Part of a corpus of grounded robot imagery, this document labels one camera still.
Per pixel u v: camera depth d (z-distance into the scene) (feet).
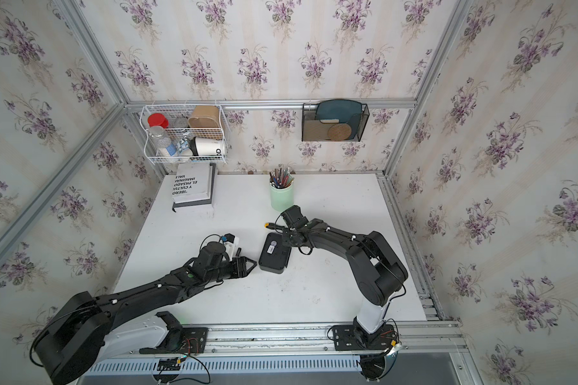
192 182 3.49
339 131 3.20
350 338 2.40
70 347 1.31
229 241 2.54
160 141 2.83
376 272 1.53
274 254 2.90
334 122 3.06
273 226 3.24
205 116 2.90
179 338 2.23
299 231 2.24
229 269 2.41
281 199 3.30
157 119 3.00
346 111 3.08
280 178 3.32
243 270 2.45
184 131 3.05
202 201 3.41
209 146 3.03
